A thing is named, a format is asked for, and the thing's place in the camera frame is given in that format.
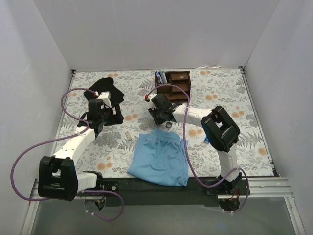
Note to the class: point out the brown wooden desk organizer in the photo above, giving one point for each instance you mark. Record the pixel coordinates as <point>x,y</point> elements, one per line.
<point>178,83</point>

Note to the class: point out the brown blue pen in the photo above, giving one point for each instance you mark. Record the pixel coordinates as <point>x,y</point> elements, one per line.
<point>157,77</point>

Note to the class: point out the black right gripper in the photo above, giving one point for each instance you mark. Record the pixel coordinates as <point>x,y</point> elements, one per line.
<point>155,115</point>

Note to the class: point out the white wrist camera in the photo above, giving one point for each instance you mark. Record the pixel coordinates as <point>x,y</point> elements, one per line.
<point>148,99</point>
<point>105,97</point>

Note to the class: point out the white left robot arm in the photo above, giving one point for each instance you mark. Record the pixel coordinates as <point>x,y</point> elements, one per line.
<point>58,178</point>

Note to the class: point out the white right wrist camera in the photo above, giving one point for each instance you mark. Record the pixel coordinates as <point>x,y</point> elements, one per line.
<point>148,99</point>

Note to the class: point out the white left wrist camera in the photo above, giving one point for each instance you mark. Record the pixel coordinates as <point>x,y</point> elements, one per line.
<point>105,97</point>

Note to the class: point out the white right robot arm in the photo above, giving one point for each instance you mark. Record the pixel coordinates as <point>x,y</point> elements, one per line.
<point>220,129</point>

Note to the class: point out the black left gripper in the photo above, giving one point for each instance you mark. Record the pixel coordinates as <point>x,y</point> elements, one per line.
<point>107,113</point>

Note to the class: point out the light blue shorts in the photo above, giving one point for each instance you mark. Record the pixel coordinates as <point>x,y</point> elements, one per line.
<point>160,158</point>

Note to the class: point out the black folded cloth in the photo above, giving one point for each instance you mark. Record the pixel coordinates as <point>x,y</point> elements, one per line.
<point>107,85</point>

